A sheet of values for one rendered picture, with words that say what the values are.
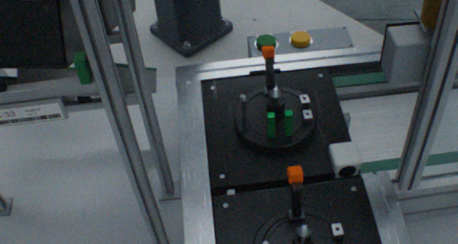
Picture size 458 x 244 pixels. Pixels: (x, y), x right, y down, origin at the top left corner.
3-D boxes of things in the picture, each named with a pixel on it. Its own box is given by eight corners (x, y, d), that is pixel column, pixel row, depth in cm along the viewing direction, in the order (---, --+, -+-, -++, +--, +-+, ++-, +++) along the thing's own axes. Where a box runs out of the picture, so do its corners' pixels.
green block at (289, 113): (283, 131, 89) (284, 110, 85) (290, 129, 89) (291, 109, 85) (285, 136, 88) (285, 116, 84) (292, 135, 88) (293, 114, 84)
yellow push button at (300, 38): (289, 38, 110) (289, 31, 109) (308, 36, 110) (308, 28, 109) (293, 51, 107) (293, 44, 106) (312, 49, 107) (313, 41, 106)
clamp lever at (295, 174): (288, 210, 78) (286, 166, 74) (302, 208, 78) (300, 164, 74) (292, 225, 74) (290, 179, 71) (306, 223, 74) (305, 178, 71)
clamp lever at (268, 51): (264, 86, 95) (261, 46, 91) (275, 85, 95) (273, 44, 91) (267, 95, 92) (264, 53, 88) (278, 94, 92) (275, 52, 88)
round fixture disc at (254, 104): (230, 97, 97) (230, 89, 96) (308, 89, 98) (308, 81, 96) (239, 159, 88) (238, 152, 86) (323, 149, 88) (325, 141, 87)
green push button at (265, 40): (255, 42, 110) (255, 34, 108) (274, 40, 110) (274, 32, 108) (257, 55, 107) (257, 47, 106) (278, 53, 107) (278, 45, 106)
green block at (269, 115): (267, 132, 89) (266, 112, 85) (274, 132, 89) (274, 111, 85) (268, 138, 88) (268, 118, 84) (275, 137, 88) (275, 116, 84)
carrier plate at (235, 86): (202, 89, 102) (201, 81, 101) (328, 74, 102) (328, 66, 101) (212, 195, 86) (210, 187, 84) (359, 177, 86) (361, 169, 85)
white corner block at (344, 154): (326, 158, 89) (328, 143, 86) (353, 154, 89) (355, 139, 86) (332, 181, 86) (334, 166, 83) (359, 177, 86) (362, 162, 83)
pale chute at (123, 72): (88, 92, 98) (88, 68, 98) (157, 93, 97) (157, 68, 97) (16, 95, 71) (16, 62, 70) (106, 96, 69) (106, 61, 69)
